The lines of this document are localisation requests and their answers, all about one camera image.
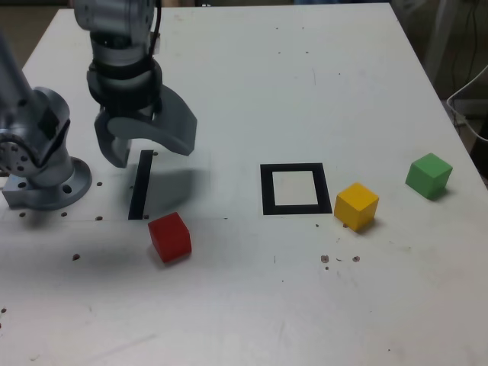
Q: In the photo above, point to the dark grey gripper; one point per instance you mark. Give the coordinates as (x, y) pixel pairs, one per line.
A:
(129, 113)

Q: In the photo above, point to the red cube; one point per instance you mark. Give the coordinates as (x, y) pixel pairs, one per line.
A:
(169, 238)

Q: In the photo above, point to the yellow cube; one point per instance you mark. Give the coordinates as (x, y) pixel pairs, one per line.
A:
(356, 207)

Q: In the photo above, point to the green cube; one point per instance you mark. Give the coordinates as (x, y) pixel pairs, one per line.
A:
(429, 176)

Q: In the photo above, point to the black tape square outline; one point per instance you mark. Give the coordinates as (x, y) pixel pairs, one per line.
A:
(267, 190)

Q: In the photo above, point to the black tape strip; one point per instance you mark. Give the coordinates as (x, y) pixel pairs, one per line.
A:
(140, 187)

